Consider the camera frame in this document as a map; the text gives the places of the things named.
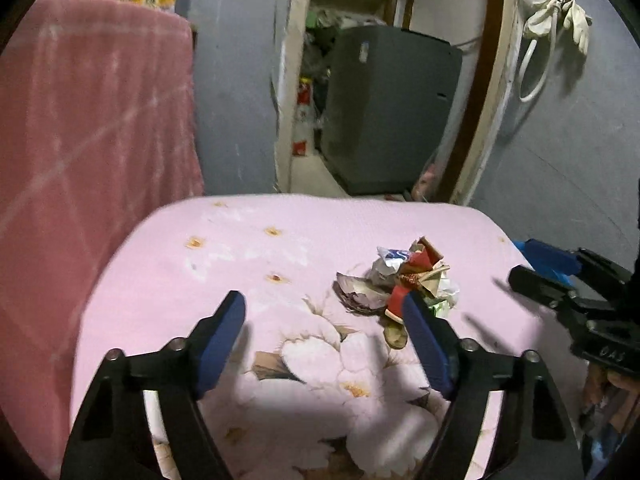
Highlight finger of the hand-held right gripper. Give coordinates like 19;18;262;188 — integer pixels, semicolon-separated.
507;264;577;310
512;238;628;283

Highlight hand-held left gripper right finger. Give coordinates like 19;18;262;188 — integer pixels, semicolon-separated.
402;290;586;480

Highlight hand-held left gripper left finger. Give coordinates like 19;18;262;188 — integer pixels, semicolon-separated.
60;290;247;480

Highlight olive brown wrapper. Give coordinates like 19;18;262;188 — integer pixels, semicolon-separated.
384;317;408;351

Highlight white green wrapper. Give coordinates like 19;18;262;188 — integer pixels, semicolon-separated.
432;280;461;318

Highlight red yellow wrapper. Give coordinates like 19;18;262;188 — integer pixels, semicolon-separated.
385;236;451;321

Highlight purple brown wrapper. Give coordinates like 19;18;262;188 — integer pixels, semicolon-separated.
334;272;391;317

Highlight blue white wrapper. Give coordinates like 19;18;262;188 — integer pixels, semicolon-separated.
370;246;413;288

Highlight person's right hand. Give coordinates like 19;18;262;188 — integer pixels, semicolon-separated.
580;362;640;433

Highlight pink floral blanket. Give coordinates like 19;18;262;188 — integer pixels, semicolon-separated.
70;194;588;480

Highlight red white bottle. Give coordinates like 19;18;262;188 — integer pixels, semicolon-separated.
292;77;316;156

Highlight cream rubber gloves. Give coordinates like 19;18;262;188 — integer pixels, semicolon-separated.
560;0;593;56

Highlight red checked cloth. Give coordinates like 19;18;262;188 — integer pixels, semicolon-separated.
0;0;205;476

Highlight white hose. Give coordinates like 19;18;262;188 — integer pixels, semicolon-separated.
517;0;568;103

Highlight wooden door frame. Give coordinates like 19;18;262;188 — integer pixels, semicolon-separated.
272;0;526;206

